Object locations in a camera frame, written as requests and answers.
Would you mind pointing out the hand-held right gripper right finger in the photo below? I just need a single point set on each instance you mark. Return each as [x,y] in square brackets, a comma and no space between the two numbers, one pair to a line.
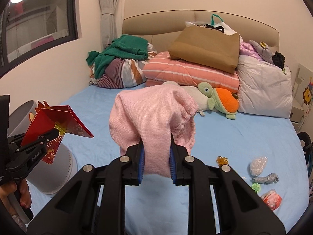
[173,162]

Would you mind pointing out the person's left hand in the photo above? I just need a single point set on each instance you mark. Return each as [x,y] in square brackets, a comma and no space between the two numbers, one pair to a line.
[25,192]

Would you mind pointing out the green orange turtle plush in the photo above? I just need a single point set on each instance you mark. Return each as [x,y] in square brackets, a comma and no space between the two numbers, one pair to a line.
[225,100]

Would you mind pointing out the grey tied curtain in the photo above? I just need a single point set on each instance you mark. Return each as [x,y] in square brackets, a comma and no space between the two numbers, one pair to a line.
[110,9]

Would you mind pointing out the dark framed window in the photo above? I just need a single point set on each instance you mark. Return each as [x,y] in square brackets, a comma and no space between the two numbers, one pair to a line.
[36,17]

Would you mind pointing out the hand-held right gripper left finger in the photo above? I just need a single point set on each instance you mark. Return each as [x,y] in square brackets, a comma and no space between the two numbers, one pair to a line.
[141,162]

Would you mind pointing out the light grey waste bin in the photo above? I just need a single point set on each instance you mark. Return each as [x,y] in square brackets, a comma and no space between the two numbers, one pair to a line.
[66,171]

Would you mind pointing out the beige padded headboard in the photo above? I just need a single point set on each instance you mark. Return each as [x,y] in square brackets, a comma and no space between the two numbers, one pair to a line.
[156,23]

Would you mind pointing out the grey plush toy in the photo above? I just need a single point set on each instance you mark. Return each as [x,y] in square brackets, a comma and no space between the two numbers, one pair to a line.
[262,51]

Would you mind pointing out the white crumpled plastic wad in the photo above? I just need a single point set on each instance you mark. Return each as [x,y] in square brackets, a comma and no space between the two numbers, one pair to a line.
[258,166]

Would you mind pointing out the lion picture card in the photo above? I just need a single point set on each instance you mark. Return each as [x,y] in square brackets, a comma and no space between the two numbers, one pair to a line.
[303,83]

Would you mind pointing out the green crumpled wrapper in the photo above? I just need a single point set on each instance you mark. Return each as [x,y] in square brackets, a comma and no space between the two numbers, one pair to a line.
[256,188]

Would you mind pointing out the light grey pillow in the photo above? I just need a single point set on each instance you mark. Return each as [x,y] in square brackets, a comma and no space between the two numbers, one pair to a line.
[264,90]

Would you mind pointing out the red gold paper envelope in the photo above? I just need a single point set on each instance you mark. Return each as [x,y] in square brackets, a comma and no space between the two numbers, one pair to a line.
[71,120]

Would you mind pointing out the light purple cloth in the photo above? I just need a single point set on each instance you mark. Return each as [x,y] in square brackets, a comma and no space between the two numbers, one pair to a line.
[247,50]

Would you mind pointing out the black fuzzy item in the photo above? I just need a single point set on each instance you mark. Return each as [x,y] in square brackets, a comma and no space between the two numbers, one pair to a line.
[278,60]

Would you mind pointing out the pink striped folded quilt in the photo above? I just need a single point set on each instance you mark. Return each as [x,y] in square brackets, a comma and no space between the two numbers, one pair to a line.
[185,74]

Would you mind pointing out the red white crumpled wrapper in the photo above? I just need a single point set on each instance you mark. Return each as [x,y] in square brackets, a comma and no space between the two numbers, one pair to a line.
[272,199]

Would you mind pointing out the grey crumpled wad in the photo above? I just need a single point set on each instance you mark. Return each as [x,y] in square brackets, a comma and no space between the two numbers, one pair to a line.
[270,178]

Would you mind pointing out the pink knitted garment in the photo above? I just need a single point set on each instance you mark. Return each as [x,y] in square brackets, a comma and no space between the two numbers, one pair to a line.
[146,117]

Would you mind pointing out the white nightstand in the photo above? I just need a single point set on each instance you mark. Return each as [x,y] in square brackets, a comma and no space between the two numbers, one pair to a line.
[297,112]

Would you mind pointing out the brown paper bag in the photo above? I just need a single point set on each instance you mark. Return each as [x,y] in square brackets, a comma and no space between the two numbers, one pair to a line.
[205,46]

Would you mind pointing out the white plush toy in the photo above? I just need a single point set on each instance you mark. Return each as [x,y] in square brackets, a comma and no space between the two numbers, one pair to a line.
[199,98]

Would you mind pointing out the striped bundled duvet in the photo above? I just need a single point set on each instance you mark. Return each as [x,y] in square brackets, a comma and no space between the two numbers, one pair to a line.
[122,74]

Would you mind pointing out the green knitted sweater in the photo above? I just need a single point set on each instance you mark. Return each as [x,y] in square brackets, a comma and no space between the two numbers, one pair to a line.
[122,47]

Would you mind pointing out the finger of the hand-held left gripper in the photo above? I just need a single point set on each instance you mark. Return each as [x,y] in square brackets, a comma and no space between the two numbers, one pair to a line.
[15,139]
[51,134]

